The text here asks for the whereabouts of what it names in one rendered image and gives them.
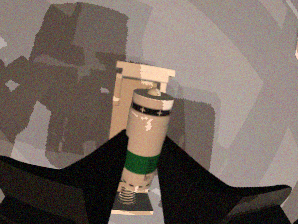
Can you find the beige battery with green band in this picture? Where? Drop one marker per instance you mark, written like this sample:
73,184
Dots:
148,122

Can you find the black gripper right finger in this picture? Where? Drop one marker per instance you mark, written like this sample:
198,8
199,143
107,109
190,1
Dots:
192,195

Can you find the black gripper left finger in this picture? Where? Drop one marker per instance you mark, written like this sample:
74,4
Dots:
84,191

